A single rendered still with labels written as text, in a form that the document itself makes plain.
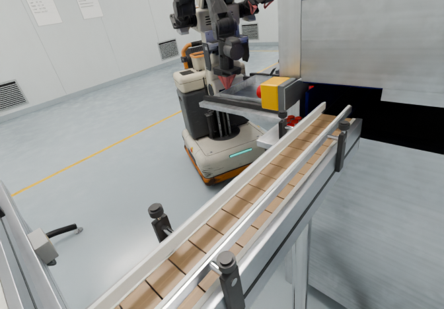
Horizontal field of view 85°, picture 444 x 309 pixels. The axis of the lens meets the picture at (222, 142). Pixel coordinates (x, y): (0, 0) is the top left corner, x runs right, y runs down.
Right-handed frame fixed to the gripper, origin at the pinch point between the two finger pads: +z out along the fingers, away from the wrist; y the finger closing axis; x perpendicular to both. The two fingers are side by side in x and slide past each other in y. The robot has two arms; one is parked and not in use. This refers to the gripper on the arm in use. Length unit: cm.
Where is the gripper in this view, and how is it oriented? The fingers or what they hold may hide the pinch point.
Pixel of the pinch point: (227, 88)
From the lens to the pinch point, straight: 106.5
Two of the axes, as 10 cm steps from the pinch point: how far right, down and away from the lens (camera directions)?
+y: 7.5, 3.4, -5.7
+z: 0.6, 8.2, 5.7
